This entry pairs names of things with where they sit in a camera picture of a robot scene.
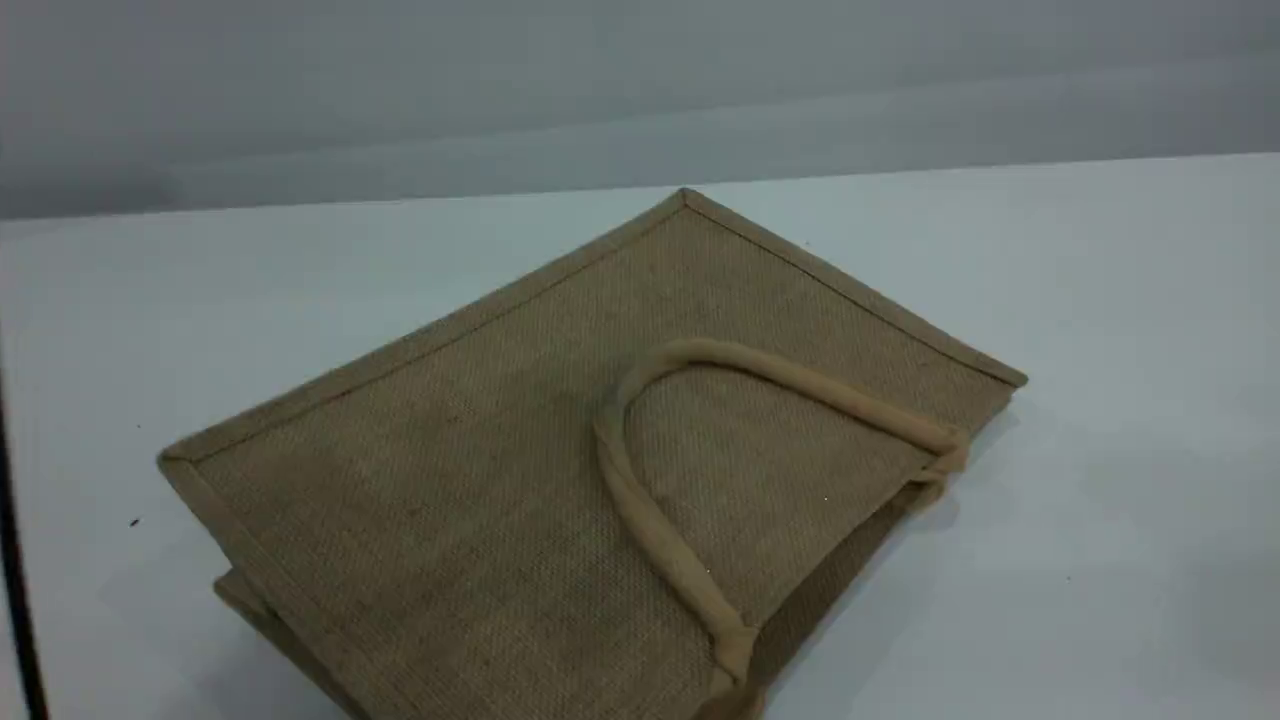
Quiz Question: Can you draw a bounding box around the brown jute tote bag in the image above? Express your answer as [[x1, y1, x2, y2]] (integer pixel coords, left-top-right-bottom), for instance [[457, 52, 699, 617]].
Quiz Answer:
[[155, 186, 1029, 720]]

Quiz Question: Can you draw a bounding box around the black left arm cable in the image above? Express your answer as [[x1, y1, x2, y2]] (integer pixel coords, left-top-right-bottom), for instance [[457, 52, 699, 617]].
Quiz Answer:
[[0, 385, 49, 720]]

